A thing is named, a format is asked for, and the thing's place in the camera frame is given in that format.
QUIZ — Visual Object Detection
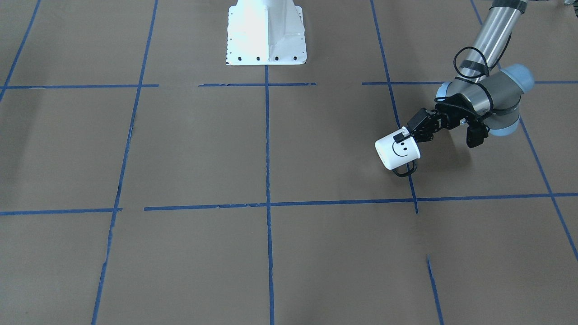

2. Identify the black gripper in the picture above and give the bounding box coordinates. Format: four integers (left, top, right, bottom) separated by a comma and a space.
393, 105, 470, 143

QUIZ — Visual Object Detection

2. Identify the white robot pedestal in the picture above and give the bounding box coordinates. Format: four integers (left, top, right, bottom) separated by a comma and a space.
226, 0, 308, 66

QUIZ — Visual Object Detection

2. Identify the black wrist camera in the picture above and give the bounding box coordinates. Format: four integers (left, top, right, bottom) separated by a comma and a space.
466, 119, 489, 148

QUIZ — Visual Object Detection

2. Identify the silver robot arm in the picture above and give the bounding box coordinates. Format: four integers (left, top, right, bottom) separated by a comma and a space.
393, 0, 535, 148

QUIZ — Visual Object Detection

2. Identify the white smiley mug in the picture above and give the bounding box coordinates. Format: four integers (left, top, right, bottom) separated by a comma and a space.
374, 130, 421, 177

